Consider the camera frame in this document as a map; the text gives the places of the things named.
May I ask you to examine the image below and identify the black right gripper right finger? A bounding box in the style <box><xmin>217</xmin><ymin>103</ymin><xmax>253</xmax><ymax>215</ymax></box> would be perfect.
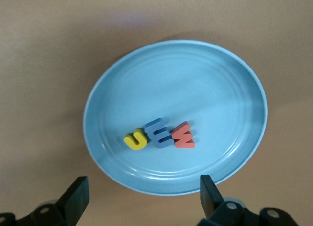
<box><xmin>199</xmin><ymin>174</ymin><xmax>298</xmax><ymax>226</ymax></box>

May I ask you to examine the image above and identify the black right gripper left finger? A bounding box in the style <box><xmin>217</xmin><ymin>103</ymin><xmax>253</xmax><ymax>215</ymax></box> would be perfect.
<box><xmin>0</xmin><ymin>176</ymin><xmax>90</xmax><ymax>226</ymax></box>

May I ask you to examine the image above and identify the red foam letter w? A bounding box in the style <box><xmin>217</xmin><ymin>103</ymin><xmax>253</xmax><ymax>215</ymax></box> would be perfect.
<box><xmin>170</xmin><ymin>121</ymin><xmax>196</xmax><ymax>149</ymax></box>

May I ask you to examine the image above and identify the yellow foam letter u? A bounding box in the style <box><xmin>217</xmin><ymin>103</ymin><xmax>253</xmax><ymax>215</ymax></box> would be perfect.
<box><xmin>123</xmin><ymin>128</ymin><xmax>149</xmax><ymax>151</ymax></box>

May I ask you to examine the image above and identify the blue foam letter m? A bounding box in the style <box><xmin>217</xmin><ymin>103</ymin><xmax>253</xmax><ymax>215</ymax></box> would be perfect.
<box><xmin>143</xmin><ymin>118</ymin><xmax>173</xmax><ymax>149</ymax></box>

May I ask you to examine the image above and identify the blue plate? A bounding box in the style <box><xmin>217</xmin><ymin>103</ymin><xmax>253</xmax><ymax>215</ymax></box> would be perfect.
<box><xmin>82</xmin><ymin>39</ymin><xmax>268</xmax><ymax>196</ymax></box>

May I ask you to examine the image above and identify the brown table cover sheet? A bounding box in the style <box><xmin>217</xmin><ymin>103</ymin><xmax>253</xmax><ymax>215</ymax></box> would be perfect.
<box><xmin>0</xmin><ymin>0</ymin><xmax>313</xmax><ymax>226</ymax></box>

